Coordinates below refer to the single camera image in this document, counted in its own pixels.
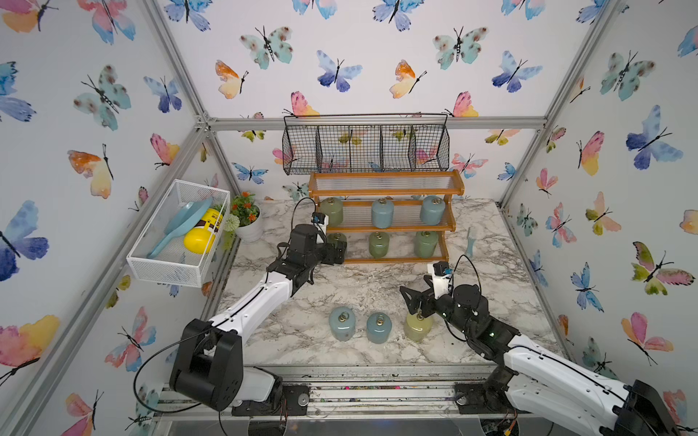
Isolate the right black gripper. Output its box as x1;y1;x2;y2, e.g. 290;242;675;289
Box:
400;273;476;342

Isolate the yellow tea canister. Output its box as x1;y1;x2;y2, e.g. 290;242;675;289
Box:
404;312;434;343

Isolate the green canister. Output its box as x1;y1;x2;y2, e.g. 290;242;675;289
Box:
369;232;390;259
414;231;439;259
319;197;344;227
327;233;347;249

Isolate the light blue canister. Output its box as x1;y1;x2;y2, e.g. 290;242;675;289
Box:
329;306;356;342

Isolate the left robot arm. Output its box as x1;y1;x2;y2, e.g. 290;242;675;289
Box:
169;223;347;412

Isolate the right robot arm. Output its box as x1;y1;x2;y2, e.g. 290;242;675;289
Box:
400;284;682;435

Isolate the wooden three-tier shelf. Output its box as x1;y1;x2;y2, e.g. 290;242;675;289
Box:
309;171;465;263

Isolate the light blue brush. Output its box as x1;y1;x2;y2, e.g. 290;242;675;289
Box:
465;226;478;259

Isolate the potted flower plant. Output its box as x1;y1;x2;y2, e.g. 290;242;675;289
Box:
220;192;264;251

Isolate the yellow toy bottle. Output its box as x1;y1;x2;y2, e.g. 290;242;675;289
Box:
183;208;223;255

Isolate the teal dustpan scoop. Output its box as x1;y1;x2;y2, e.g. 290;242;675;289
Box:
147;198;213;259

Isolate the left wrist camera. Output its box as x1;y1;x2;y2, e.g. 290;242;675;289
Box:
311;212;329;243

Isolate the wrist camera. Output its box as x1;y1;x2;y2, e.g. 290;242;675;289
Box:
427;261;453;300
311;212;329;243

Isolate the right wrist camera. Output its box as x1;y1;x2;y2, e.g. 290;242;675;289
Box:
427;261;453;300

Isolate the black wire basket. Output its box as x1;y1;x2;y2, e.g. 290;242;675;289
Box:
277;113;451;175

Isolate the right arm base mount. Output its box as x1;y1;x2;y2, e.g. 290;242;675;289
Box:
453;365;522;414

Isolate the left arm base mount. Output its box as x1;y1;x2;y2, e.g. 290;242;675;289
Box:
231;368;310;418

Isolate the white wire basket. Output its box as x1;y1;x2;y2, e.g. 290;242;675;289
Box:
127;180;230;287

